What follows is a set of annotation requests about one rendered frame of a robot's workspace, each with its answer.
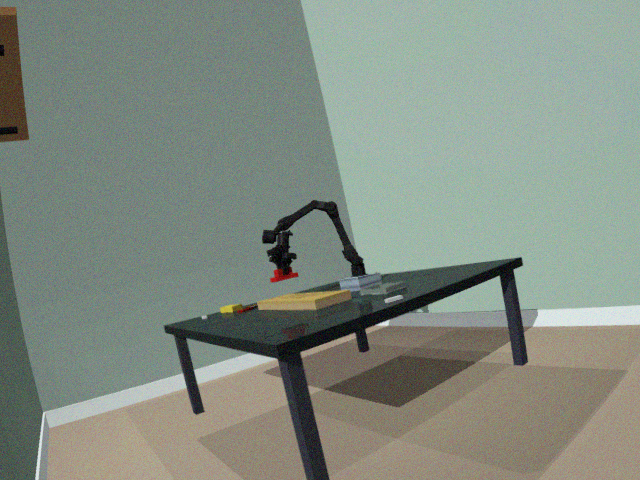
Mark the yellow rectangular block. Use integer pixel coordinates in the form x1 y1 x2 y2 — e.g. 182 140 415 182
220 304 243 313

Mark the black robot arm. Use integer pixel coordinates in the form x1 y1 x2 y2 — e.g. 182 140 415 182
262 200 368 277

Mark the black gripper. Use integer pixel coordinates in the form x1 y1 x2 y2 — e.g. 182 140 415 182
269 243 297 275

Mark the tan panel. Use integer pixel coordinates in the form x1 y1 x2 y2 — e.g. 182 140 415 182
257 290 352 310

